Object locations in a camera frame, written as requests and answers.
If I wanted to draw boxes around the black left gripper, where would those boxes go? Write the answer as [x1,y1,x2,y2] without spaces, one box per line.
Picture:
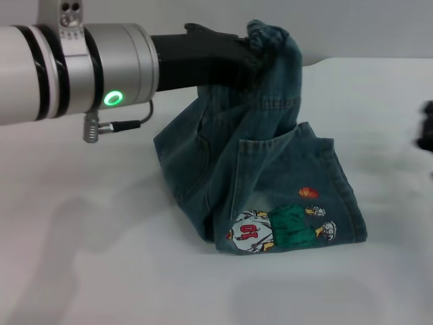
[150,22,264,92]

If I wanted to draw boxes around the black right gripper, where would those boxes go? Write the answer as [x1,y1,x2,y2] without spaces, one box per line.
[414,100,433,153]

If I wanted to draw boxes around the blue denim shorts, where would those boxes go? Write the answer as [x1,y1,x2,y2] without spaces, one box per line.
[152,20,368,253]

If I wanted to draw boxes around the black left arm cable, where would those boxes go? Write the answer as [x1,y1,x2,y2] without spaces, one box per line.
[97,100,155,131]

